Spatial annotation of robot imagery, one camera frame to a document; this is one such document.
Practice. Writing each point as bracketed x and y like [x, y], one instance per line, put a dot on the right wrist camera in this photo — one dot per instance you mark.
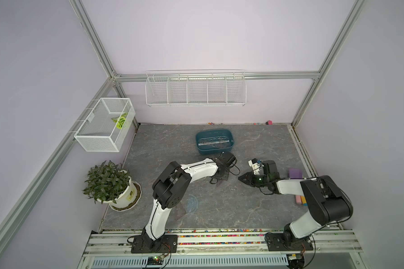
[256, 166]

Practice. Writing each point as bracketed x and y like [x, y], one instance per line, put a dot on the white mesh basket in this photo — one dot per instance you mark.
[98, 133]

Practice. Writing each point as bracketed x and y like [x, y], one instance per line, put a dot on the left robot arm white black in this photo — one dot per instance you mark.
[172, 184]

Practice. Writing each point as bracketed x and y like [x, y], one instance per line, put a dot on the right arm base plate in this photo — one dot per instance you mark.
[287, 242]

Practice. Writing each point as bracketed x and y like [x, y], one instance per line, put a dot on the teal plastic storage box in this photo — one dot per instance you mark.
[211, 150]

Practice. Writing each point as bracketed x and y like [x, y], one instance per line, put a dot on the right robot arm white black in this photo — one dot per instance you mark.
[326, 202]

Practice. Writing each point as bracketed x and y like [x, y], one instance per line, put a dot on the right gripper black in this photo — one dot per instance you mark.
[248, 179]

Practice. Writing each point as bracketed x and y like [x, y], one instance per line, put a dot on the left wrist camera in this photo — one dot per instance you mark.
[227, 159]

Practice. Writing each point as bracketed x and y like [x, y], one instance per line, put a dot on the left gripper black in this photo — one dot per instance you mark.
[225, 172]

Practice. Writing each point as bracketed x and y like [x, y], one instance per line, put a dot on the clear straight ruler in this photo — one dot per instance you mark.
[216, 144]

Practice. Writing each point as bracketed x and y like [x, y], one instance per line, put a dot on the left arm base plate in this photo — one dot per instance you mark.
[142, 244]

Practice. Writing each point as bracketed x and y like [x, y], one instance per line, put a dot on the circuit board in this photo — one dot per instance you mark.
[154, 261]
[295, 261]

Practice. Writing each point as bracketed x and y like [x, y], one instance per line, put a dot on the circuit board left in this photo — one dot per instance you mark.
[154, 261]

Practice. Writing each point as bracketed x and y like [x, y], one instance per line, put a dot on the white vent grille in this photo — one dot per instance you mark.
[190, 261]

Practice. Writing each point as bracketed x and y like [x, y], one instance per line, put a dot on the potted green plant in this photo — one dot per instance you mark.
[108, 183]

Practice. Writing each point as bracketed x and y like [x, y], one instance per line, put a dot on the blue protractor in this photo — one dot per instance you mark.
[192, 204]

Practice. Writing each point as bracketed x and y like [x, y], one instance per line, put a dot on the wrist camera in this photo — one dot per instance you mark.
[227, 159]
[256, 166]

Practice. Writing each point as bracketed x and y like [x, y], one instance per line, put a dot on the white wire wall shelf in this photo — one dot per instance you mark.
[196, 88]

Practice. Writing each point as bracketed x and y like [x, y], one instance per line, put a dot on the green leaf toy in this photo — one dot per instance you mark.
[120, 121]

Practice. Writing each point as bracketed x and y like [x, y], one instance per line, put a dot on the circuit board right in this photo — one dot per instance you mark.
[295, 261]

